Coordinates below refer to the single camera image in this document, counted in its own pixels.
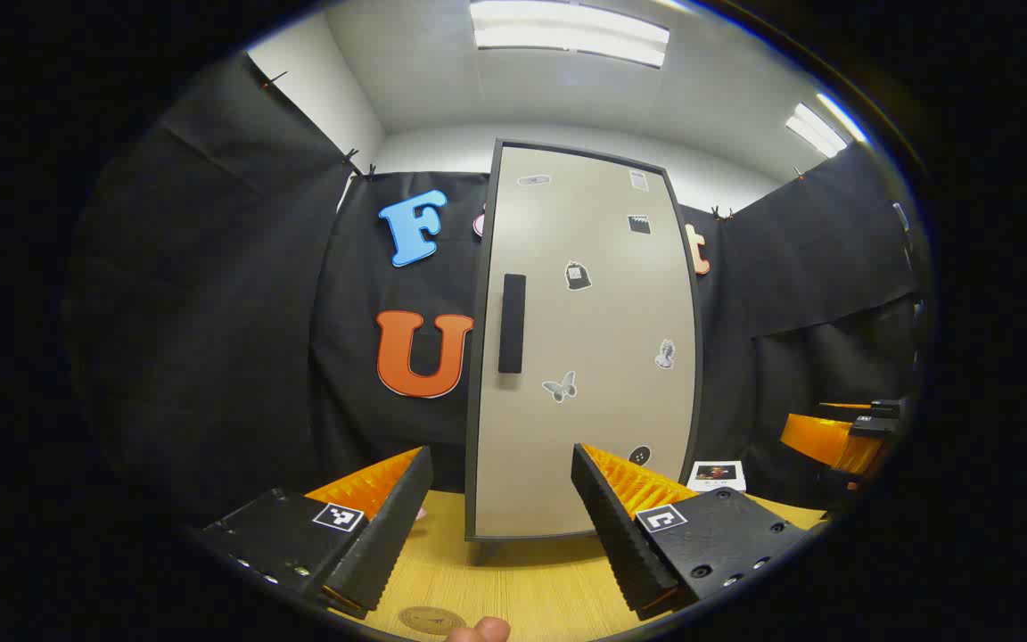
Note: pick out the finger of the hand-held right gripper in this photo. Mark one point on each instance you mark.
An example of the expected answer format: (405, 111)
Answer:
(879, 423)
(825, 441)

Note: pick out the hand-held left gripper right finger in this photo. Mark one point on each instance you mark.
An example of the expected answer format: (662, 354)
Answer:
(616, 535)

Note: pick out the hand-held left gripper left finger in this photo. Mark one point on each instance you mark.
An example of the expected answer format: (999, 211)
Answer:
(389, 535)

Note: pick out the beige cabinet door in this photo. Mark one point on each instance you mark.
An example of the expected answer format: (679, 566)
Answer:
(603, 428)

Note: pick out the small white printed box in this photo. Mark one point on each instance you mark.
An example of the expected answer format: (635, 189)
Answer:
(717, 477)

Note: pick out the black backdrop cloth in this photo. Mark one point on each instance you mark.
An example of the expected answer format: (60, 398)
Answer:
(210, 312)

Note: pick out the small ceiling light panel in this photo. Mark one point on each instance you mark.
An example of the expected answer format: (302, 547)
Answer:
(821, 129)

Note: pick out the large ceiling light panel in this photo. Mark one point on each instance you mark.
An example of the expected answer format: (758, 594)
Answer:
(567, 31)

